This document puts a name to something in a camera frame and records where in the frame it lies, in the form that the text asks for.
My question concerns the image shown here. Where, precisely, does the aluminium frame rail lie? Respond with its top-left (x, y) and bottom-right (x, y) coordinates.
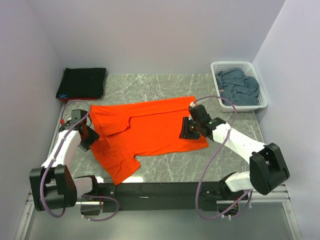
top-left (15, 185), bottom-right (301, 240)

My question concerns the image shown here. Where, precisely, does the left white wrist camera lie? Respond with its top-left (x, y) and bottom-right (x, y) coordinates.
top-left (59, 118), bottom-right (71, 126)

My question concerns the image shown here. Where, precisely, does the folded black t shirt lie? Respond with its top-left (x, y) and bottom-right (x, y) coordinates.
top-left (55, 67), bottom-right (107, 99)

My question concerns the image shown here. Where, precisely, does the folded red t shirt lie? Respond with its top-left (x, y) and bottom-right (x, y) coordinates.
top-left (57, 98), bottom-right (99, 101)

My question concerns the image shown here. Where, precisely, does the grey blue t shirt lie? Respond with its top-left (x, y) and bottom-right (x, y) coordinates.
top-left (215, 68), bottom-right (260, 106)

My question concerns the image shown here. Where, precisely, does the black base crossbar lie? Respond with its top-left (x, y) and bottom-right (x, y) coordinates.
top-left (79, 181), bottom-right (238, 216)

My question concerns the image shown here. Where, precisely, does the orange t shirt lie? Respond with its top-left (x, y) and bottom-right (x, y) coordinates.
top-left (89, 96), bottom-right (209, 185)

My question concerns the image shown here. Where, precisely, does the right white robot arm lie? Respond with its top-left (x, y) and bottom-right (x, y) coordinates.
top-left (179, 104), bottom-right (290, 200)

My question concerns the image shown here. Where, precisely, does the white plastic laundry basket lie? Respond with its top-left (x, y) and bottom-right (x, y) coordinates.
top-left (210, 61), bottom-right (268, 112)

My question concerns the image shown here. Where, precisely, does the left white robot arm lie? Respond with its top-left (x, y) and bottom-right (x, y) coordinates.
top-left (29, 109), bottom-right (100, 212)

